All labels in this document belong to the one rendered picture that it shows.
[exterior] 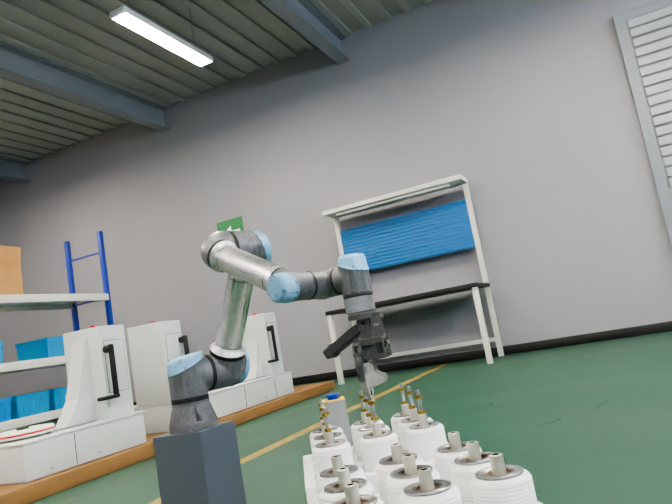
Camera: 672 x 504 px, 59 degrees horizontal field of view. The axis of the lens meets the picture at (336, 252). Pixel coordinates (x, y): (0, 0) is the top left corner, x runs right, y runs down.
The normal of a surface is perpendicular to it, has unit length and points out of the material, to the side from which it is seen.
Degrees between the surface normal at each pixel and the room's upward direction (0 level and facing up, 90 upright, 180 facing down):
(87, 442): 90
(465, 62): 90
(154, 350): 90
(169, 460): 90
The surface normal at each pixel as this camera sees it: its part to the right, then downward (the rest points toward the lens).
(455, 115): -0.42, -0.05
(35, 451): 0.89, -0.22
